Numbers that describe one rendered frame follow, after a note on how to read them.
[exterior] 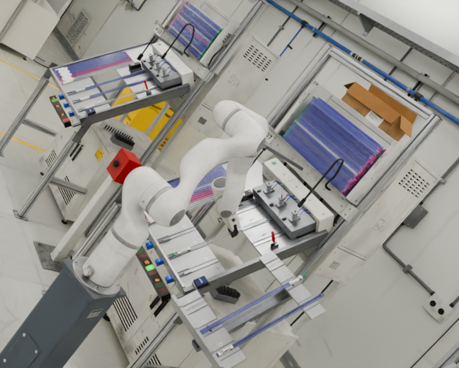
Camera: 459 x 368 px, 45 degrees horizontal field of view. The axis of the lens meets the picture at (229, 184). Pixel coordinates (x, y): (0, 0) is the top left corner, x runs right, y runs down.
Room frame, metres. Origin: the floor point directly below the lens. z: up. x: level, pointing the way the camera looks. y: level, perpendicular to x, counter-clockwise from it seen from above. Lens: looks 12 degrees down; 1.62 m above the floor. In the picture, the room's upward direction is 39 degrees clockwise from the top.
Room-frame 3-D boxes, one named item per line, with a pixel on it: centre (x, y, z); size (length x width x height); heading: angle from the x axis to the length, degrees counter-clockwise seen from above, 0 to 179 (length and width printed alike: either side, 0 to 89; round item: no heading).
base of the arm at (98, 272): (1.75, 0.16, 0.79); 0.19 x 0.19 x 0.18
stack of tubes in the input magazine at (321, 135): (2.65, -0.28, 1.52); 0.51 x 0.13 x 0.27; 46
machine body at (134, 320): (2.78, -0.32, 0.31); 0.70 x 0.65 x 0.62; 46
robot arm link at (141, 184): (1.76, 0.19, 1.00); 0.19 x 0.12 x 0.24; 71
